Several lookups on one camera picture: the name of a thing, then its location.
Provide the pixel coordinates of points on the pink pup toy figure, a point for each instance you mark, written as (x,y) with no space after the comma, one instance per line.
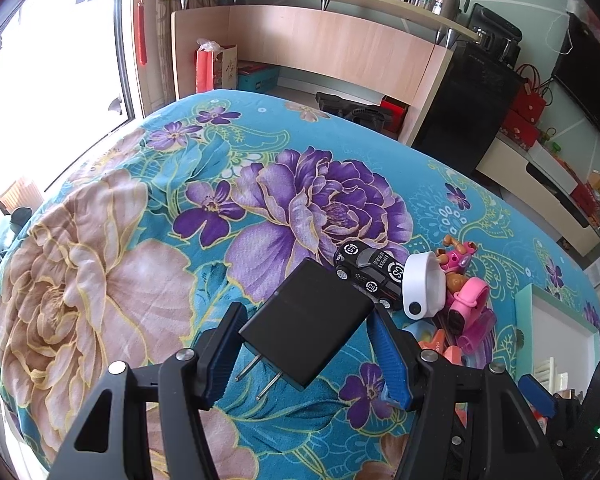
(455,260)

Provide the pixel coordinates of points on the floral blanket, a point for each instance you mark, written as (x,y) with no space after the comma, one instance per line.
(130,260)

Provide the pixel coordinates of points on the red white paper bag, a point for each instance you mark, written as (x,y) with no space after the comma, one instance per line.
(215,67)

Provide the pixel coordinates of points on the black device on floor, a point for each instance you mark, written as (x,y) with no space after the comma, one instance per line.
(350,110)

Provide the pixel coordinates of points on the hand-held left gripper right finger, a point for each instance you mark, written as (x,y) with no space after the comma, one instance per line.
(390,360)

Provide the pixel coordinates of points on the red gift bag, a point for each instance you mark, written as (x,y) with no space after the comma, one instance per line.
(527,97)
(547,105)

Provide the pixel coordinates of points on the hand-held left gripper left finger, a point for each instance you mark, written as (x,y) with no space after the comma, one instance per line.
(215,365)

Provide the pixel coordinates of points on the teal shallow cardboard box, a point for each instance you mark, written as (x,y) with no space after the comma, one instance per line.
(555,320)

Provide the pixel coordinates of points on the beige curtain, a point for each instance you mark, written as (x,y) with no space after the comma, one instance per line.
(161,35)

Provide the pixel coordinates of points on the wooden desk with shelf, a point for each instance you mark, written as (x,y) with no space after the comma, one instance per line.
(330,45)

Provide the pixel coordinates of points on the red gift box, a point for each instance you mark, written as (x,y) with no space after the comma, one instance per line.
(520,130)

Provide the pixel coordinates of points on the black cabinet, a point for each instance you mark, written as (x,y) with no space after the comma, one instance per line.
(460,105)

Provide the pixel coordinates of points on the white flat box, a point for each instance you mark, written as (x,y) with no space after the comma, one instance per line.
(552,162)

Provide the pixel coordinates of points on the pink toy watch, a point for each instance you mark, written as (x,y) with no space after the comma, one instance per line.
(467,300)

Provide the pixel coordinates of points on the small red box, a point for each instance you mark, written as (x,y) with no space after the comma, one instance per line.
(394,115)

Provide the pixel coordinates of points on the yellow carton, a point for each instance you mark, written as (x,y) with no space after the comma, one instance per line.
(599,185)

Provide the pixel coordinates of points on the black plug charger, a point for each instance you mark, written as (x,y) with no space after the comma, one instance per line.
(305,320)

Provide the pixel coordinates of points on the red hanging knot ornament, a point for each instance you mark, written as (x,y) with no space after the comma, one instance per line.
(142,10)

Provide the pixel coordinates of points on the black toy car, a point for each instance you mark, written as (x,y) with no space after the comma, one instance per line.
(365,265)

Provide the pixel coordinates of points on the blue box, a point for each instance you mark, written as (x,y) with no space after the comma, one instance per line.
(257,80)

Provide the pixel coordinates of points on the white television cabinet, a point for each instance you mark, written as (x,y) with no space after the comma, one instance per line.
(510,170)

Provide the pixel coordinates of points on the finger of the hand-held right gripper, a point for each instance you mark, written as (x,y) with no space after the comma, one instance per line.
(537,395)

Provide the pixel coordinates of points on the white wristband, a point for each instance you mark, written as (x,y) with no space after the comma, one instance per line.
(420,280)

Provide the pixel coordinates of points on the black wall television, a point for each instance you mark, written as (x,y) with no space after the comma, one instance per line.
(590,80)

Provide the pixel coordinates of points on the red flat boxes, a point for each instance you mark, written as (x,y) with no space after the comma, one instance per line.
(587,205)

